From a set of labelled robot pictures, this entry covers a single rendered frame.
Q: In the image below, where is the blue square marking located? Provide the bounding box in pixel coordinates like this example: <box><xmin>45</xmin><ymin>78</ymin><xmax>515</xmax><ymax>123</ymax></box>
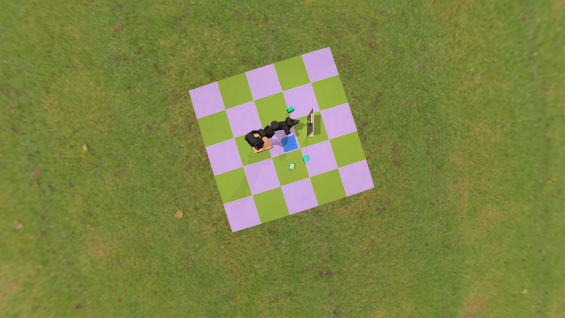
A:
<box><xmin>281</xmin><ymin>135</ymin><xmax>298</xmax><ymax>152</ymax></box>

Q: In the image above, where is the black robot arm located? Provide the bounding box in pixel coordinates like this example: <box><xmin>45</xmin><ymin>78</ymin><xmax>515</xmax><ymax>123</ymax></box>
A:
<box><xmin>244</xmin><ymin>120</ymin><xmax>291</xmax><ymax>150</ymax></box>

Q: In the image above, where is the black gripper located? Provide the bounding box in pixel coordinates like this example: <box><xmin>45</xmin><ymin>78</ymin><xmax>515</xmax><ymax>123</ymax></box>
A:
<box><xmin>279</xmin><ymin>117</ymin><xmax>300</xmax><ymax>130</ymax></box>

